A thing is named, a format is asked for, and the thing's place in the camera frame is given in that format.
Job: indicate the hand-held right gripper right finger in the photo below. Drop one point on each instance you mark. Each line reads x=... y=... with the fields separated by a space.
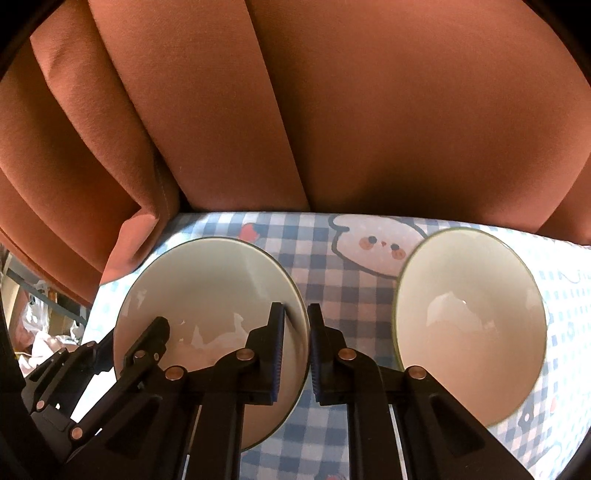
x=316 y=355

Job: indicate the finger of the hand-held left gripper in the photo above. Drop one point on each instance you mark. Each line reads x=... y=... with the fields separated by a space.
x=147 y=339
x=60 y=374

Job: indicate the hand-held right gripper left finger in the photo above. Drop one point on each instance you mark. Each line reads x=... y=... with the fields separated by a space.
x=274 y=355

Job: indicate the blue leaf print bowl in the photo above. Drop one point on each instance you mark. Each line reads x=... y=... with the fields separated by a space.
x=461 y=300
x=207 y=286

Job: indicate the white plastic bag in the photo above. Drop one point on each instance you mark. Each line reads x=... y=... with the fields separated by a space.
x=41 y=323

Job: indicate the blue checkered printed tablecloth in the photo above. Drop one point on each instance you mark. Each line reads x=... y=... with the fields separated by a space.
x=337 y=286

